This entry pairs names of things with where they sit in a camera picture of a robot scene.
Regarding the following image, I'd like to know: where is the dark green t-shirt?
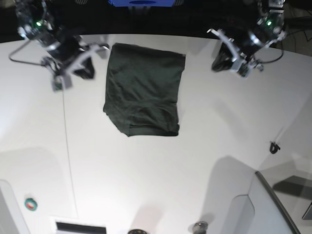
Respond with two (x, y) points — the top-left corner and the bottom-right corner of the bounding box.
(103, 43), (186, 137)

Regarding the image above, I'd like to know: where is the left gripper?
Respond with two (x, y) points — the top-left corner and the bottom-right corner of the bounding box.
(207, 28), (264, 72)

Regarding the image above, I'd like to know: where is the black clip on table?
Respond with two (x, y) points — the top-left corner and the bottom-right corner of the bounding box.
(269, 141), (281, 155)

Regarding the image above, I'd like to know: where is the black round dial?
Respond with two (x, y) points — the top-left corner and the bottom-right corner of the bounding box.
(128, 229), (147, 234)

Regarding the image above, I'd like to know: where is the grey round knob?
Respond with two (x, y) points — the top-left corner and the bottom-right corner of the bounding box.
(192, 221), (208, 234)

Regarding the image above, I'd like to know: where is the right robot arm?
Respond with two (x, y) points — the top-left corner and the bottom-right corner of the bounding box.
(15, 0), (110, 79)

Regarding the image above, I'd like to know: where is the blue mount plate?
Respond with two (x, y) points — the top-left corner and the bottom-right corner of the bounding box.
(108, 0), (175, 7)

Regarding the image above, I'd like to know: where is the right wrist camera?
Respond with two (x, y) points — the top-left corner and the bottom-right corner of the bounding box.
(51, 75), (73, 92)

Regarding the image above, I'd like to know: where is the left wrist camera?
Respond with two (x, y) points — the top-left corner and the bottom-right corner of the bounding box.
(230, 59), (251, 78)

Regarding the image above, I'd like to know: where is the black cable bundle background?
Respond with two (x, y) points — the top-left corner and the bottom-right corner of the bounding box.
(283, 0), (312, 56)

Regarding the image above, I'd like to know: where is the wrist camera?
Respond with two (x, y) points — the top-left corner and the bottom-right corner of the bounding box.
(51, 75), (73, 92)
(230, 59), (251, 78)

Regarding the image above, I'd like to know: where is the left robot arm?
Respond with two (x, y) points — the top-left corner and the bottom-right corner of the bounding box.
(207, 0), (287, 78)

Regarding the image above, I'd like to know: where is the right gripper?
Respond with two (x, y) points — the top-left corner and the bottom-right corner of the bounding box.
(40, 29), (110, 79)

